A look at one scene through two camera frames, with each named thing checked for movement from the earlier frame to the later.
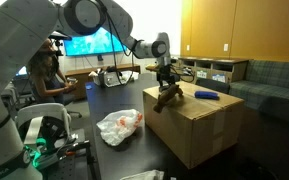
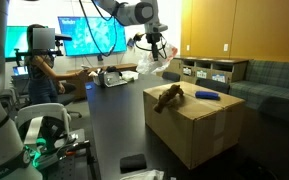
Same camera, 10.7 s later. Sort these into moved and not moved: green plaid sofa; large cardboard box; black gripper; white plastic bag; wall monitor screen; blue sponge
Moved: black gripper; white plastic bag
Not moved: large cardboard box; blue sponge; wall monitor screen; green plaid sofa
